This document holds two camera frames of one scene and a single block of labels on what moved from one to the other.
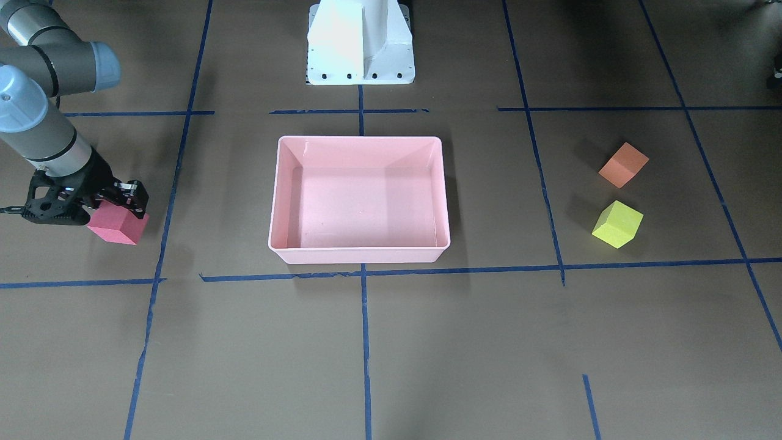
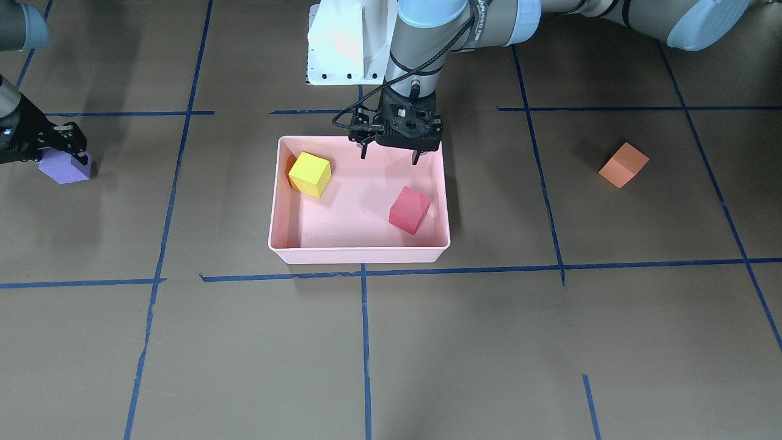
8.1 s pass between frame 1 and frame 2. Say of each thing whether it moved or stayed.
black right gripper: moved
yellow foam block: moved
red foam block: moved
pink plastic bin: stayed
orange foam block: stayed
